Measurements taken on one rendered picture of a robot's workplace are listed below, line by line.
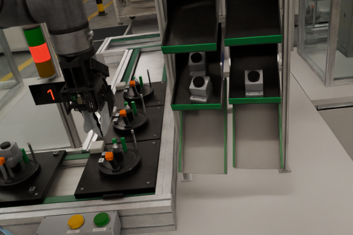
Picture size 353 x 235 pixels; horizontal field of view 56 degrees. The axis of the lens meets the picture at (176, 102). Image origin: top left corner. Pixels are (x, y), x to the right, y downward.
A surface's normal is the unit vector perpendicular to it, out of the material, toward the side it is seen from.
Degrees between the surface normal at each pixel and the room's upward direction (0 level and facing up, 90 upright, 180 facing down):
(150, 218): 90
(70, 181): 0
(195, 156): 45
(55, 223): 0
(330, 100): 90
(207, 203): 0
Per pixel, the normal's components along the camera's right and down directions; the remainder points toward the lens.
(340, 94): -0.14, -0.87
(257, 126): -0.23, -0.27
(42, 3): -0.09, 0.41
